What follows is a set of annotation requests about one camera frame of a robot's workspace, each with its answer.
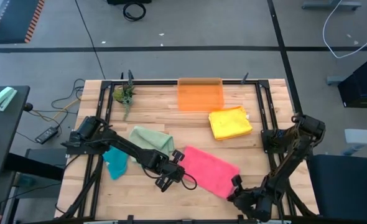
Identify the dark blue chair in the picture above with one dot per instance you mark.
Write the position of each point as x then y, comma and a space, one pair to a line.
345, 186

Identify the mint green stapler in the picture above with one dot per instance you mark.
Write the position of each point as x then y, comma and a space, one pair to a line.
3, 98

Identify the black aluminium table frame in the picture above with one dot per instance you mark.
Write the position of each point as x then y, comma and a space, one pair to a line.
183, 82

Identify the black office desk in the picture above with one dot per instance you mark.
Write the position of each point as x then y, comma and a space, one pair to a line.
3, 133

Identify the teal microfiber towel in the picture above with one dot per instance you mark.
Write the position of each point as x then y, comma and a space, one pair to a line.
115, 165

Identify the light green microfiber towel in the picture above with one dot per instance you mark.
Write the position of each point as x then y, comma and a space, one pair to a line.
152, 140

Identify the yellow microfiber towel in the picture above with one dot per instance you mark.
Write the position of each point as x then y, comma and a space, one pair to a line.
230, 123

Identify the pink microfiber towel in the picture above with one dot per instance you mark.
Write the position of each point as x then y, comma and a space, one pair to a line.
208, 171

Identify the grey desk foot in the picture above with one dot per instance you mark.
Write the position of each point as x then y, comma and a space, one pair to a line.
329, 4

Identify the black orange-edged floor mat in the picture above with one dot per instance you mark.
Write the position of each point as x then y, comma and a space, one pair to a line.
12, 21

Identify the light grey furniture base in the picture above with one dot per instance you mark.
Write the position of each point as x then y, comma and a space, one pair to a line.
364, 137

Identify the small potted succulent plant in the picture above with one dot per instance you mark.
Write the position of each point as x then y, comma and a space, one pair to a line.
122, 93

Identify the black equipment case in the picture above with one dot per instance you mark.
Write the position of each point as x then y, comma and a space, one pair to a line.
364, 84

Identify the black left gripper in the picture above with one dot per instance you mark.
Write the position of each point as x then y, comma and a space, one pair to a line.
172, 172

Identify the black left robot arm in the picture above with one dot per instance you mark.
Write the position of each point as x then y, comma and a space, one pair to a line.
130, 149

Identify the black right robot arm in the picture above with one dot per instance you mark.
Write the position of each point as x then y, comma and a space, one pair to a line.
283, 168

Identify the black power adapter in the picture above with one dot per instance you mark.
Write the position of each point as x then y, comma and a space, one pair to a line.
46, 135

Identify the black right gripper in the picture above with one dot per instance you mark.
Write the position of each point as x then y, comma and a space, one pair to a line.
252, 203

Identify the orange translucent plastic bin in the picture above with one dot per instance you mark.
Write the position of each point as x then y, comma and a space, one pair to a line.
200, 96

